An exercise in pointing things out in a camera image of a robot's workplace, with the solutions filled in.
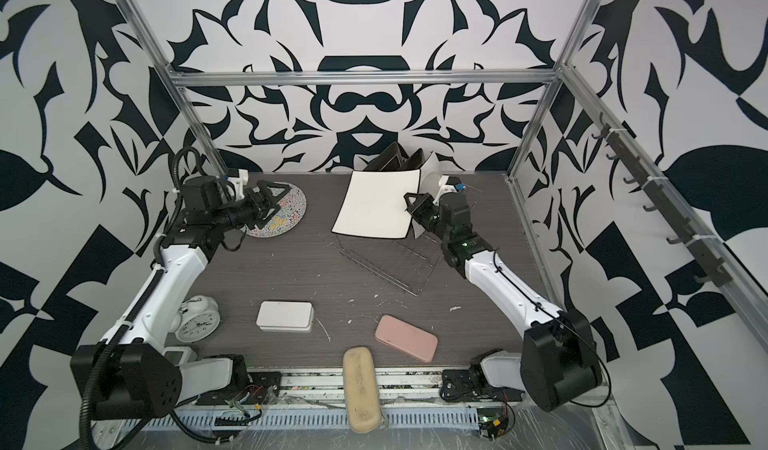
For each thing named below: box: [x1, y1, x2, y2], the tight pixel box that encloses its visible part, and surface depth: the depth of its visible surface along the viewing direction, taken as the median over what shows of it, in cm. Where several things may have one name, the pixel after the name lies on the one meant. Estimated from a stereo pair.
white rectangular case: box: [256, 300, 314, 333], surface depth 83 cm
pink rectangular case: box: [374, 314, 439, 363], surface depth 82 cm
